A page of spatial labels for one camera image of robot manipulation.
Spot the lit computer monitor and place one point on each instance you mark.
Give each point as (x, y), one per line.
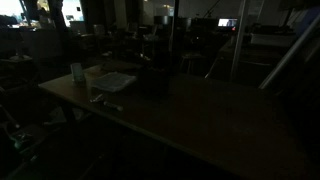
(227, 22)

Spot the metal support pole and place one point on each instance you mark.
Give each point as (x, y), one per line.
(239, 42)

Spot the wooden stool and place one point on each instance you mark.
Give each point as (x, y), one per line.
(190, 59)

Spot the white towel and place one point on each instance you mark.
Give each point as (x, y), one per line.
(113, 81)

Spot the black box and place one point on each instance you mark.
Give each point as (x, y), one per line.
(153, 81)

